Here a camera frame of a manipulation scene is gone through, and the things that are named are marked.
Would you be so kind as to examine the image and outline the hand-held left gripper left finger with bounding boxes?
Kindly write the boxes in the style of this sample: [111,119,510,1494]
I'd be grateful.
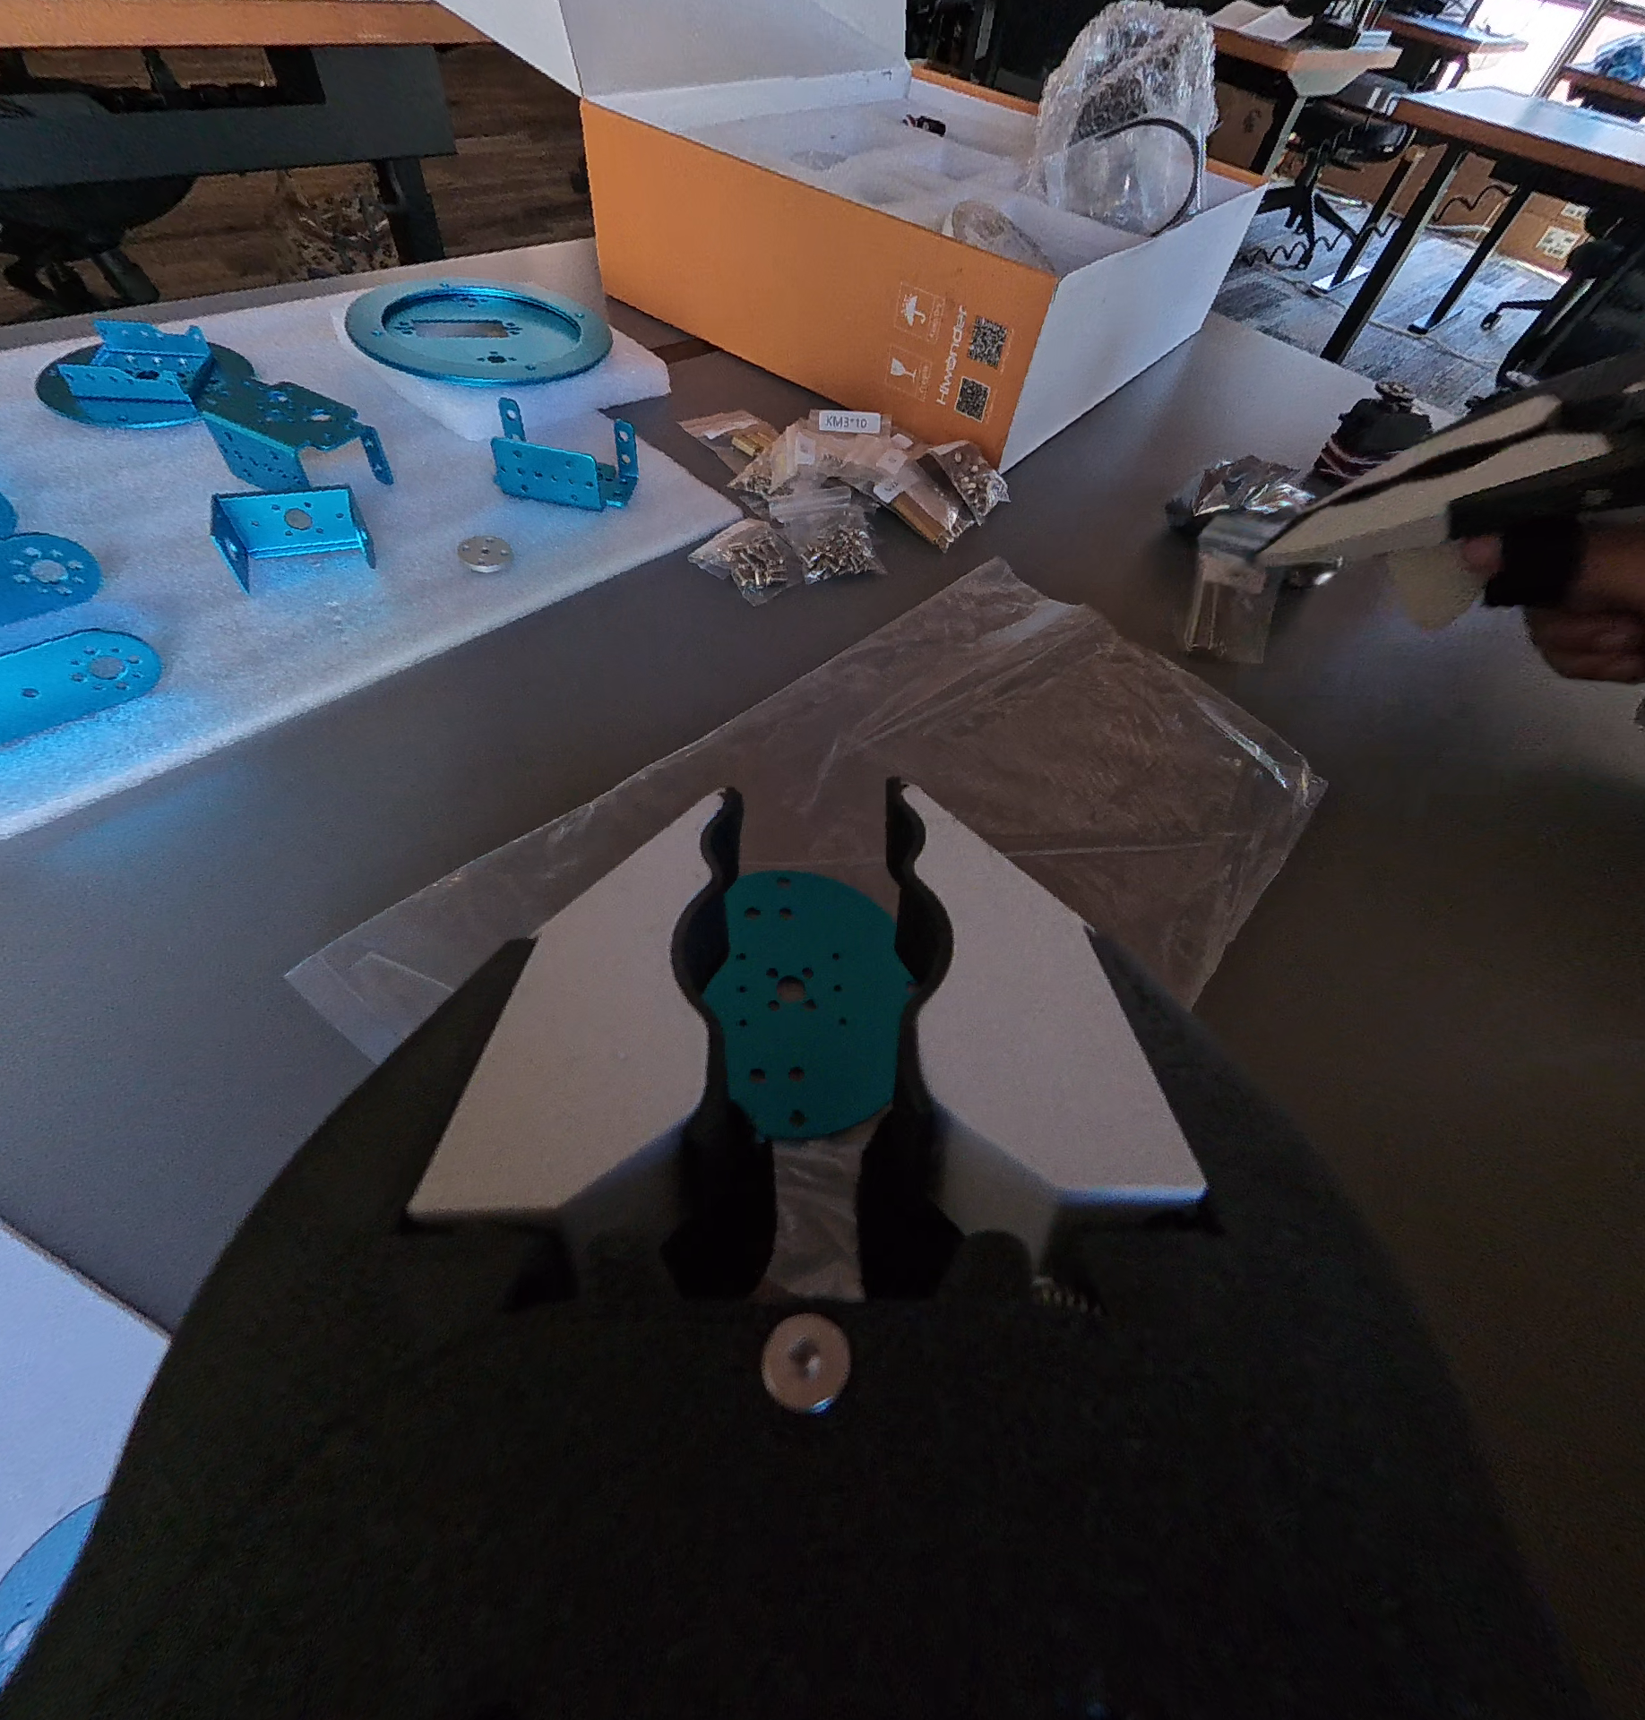
[405,786,777,1306]

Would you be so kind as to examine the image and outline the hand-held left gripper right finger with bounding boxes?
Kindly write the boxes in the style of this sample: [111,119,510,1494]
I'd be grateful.
[856,778,1207,1306]

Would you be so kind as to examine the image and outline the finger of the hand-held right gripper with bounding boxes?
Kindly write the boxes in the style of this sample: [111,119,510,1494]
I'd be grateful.
[1249,498,1480,569]
[1307,390,1578,536]

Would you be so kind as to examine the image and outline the blue round perforated plate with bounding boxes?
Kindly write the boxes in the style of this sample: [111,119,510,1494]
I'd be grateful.
[36,342,259,430]
[698,870,921,1146]

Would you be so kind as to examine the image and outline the large clear plastic bag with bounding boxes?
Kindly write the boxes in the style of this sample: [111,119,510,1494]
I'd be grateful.
[284,557,1328,1298]

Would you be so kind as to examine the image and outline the pile of small screw bags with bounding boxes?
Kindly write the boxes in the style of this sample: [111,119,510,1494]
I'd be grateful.
[677,402,1011,609]

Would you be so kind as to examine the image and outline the grey desk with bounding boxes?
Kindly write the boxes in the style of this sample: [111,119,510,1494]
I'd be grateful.
[0,235,1645,1720]

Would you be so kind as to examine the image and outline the person's right hand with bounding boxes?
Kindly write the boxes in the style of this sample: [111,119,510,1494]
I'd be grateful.
[1460,517,1645,688]

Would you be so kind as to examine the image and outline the black servo motor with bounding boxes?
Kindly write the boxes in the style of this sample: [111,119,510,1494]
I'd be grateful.
[1309,381,1436,492]

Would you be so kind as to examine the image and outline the dark shiny foil bag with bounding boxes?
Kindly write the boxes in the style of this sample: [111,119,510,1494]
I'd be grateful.
[1165,455,1324,540]

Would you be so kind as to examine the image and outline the white foam sheet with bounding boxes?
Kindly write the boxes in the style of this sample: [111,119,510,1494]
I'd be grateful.
[0,275,743,862]

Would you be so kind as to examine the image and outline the clear plastic wrapped part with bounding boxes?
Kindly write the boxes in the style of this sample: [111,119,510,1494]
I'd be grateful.
[944,200,1059,277]

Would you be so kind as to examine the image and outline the bubble wrap bundle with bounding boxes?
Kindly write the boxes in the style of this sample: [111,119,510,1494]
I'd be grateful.
[1031,0,1221,223]

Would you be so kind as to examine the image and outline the white instruction sheet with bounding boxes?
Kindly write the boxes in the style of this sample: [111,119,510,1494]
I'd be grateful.
[0,1196,173,1720]

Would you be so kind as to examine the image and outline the orange and white cardboard box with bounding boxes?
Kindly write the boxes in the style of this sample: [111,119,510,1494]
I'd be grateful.
[439,0,1270,473]

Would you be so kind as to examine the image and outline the black office chair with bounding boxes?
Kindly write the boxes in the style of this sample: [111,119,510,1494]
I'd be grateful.
[0,175,199,311]

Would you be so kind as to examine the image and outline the blue long-eared bracket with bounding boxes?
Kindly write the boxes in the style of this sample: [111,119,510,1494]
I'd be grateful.
[489,396,639,515]

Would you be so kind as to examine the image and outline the blue short U bracket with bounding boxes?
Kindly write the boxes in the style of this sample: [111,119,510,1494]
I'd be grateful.
[207,484,374,594]

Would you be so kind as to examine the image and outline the blue angled bracket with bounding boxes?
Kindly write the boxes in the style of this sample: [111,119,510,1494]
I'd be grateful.
[190,365,397,492]

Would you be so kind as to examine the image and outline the large blue ring plate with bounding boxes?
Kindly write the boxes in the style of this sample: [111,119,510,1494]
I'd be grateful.
[345,279,612,394]

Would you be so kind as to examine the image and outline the blue box bracket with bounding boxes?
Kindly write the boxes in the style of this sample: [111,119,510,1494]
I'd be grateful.
[55,321,217,407]

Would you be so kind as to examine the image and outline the black frame wooden table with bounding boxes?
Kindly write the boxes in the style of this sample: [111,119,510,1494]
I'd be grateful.
[0,0,495,271]

